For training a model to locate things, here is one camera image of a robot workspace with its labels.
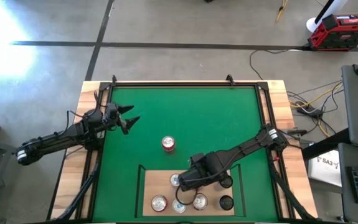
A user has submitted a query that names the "red soda can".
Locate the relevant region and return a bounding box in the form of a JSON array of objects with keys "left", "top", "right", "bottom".
[
  {"left": 161, "top": 135, "right": 177, "bottom": 155},
  {"left": 150, "top": 194, "right": 168, "bottom": 213}
]

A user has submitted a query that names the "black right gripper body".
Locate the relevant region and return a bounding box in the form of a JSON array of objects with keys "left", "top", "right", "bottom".
[{"left": 178, "top": 172, "right": 200, "bottom": 192}]

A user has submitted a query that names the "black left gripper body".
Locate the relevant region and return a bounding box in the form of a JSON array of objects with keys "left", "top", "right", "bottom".
[{"left": 103, "top": 101, "right": 123, "bottom": 131}]

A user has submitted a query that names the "black table frame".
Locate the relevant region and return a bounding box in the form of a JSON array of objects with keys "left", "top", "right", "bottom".
[{"left": 97, "top": 80, "right": 276, "bottom": 222}]

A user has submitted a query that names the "white printed paper sheet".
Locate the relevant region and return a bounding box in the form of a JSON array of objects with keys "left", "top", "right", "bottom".
[{"left": 307, "top": 149, "right": 343, "bottom": 187}]

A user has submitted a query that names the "black diagonal frame strut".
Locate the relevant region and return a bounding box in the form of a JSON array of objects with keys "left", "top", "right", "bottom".
[
  {"left": 49, "top": 152, "right": 102, "bottom": 222},
  {"left": 265, "top": 152, "right": 318, "bottom": 222}
]

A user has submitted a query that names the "black floor cable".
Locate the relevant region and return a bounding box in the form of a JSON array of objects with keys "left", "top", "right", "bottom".
[{"left": 248, "top": 49, "right": 310, "bottom": 81}]

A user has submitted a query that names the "yellow floor cable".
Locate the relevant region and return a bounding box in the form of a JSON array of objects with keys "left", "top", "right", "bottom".
[{"left": 290, "top": 82, "right": 344, "bottom": 109}]

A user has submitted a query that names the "wooden board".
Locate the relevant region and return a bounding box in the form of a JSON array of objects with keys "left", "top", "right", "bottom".
[{"left": 134, "top": 163, "right": 247, "bottom": 218}]

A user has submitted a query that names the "black power strip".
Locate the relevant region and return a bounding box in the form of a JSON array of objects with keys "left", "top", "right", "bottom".
[{"left": 295, "top": 101, "right": 324, "bottom": 116}]

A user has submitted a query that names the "black cable loop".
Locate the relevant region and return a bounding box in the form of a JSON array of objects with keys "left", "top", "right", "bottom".
[{"left": 174, "top": 185, "right": 199, "bottom": 207}]

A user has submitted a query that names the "red and black toolbox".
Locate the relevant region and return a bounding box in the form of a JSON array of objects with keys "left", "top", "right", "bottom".
[{"left": 307, "top": 12, "right": 358, "bottom": 52}]

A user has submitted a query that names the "thin yellow stick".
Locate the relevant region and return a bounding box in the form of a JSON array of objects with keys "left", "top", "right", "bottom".
[{"left": 275, "top": 0, "right": 289, "bottom": 22}]

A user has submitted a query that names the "white floor stand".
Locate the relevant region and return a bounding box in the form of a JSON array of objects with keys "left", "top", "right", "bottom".
[{"left": 305, "top": 0, "right": 349, "bottom": 33}]

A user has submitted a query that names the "black side bracket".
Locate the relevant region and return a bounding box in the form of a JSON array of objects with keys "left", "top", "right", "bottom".
[{"left": 286, "top": 128, "right": 308, "bottom": 137}]

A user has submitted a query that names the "silver can top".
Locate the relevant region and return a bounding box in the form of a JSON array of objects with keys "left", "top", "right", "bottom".
[{"left": 192, "top": 193, "right": 209, "bottom": 211}]

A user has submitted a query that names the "dark grey desk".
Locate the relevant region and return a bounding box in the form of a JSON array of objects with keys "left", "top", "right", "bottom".
[{"left": 337, "top": 142, "right": 358, "bottom": 224}]

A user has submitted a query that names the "blue slim energy drink can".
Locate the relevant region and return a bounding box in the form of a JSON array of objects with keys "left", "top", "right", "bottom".
[
  {"left": 171, "top": 198, "right": 187, "bottom": 214},
  {"left": 169, "top": 172, "right": 181, "bottom": 188}
]

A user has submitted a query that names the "green table mat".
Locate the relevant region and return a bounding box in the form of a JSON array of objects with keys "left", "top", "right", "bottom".
[{"left": 92, "top": 86, "right": 280, "bottom": 223}]

